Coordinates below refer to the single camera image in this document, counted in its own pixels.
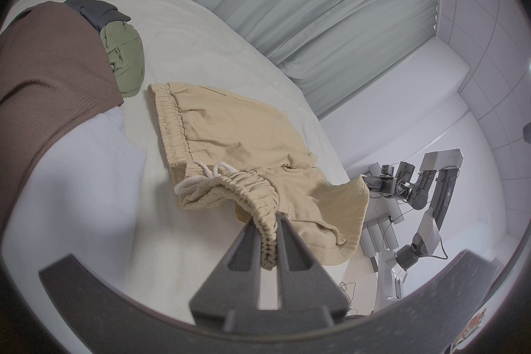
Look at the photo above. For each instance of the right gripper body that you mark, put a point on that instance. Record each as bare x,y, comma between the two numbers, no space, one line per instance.
388,186

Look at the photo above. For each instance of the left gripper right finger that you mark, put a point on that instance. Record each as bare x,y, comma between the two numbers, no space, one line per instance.
307,286

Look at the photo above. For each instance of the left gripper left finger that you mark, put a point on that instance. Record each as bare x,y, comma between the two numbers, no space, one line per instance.
228,286

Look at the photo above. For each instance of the beige shorts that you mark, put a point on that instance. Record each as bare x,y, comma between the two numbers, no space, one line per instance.
232,136

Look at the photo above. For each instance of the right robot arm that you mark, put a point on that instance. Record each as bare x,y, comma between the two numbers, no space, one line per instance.
431,228

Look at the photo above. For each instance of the bed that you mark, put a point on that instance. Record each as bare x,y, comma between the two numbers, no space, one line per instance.
186,45

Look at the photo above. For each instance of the pale grey-green curtain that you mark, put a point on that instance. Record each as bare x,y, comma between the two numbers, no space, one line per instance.
311,12

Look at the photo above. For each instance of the white garment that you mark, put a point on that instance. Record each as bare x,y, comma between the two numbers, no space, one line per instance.
83,161

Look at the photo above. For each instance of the green garment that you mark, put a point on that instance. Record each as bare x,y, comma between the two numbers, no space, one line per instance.
124,57

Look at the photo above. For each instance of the brown garment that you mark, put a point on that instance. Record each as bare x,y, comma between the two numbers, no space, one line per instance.
49,74

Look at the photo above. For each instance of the black garment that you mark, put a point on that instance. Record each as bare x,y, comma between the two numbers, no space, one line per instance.
95,10

